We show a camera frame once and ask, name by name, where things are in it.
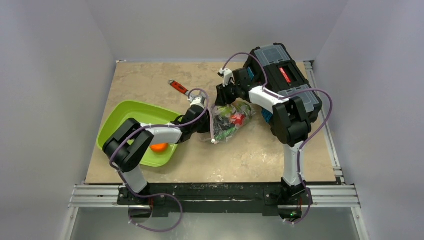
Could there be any clear zip top bag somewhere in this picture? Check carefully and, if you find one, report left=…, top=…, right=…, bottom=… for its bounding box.
left=209, top=100, right=255, bottom=144

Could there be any orange fake tangerine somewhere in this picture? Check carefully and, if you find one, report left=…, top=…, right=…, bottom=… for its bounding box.
left=150, top=143, right=169, bottom=153

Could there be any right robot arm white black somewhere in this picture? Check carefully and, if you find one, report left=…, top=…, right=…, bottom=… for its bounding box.
left=215, top=68, right=312, bottom=204

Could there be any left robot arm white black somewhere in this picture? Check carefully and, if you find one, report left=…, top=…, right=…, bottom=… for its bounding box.
left=102, top=105, right=210, bottom=205

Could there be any red fake fruit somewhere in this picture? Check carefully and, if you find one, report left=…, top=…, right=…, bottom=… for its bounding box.
left=230, top=113, right=246, bottom=126

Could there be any black plastic toolbox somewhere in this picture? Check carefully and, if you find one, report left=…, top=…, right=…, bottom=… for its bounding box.
left=246, top=42, right=323, bottom=137

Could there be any green plastic tray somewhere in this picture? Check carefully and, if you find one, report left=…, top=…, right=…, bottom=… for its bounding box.
left=96, top=100, right=185, bottom=169

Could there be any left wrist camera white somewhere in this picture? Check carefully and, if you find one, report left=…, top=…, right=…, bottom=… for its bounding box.
left=190, top=95, right=206, bottom=109

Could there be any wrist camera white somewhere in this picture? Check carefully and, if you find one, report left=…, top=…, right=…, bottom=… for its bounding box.
left=217, top=68, right=234, bottom=87
left=190, top=95, right=206, bottom=109

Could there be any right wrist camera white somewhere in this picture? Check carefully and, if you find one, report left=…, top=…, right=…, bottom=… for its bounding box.
left=217, top=68, right=234, bottom=87

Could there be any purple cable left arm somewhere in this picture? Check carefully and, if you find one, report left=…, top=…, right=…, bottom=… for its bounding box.
left=109, top=88, right=216, bottom=200

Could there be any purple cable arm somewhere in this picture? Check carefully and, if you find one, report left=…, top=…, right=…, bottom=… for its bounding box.
left=109, top=88, right=216, bottom=200
left=221, top=51, right=334, bottom=226

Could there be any red handled adjustable wrench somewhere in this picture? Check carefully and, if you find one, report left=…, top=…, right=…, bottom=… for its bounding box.
left=168, top=79, right=198, bottom=102

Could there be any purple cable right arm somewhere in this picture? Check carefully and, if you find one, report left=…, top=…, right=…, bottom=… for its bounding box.
left=221, top=51, right=334, bottom=226

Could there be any black mounting base rail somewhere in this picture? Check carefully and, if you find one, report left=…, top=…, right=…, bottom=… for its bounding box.
left=117, top=182, right=312, bottom=221

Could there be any purple cable at base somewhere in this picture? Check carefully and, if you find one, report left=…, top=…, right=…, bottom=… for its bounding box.
left=127, top=195, right=184, bottom=234

